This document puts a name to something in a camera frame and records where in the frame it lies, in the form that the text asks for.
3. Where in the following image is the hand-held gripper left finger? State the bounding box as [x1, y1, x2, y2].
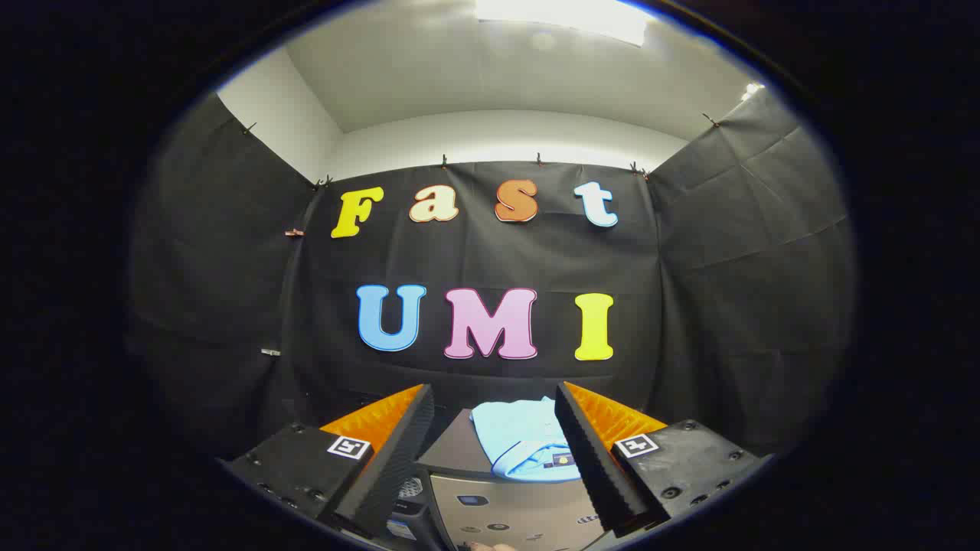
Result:
[218, 383, 436, 540]

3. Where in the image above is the light blue shirt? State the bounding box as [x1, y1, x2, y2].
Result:
[470, 396, 584, 483]

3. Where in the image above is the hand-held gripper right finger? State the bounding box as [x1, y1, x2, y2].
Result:
[554, 381, 770, 538]

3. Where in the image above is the black backdrop cloth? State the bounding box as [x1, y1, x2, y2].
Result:
[126, 84, 857, 460]

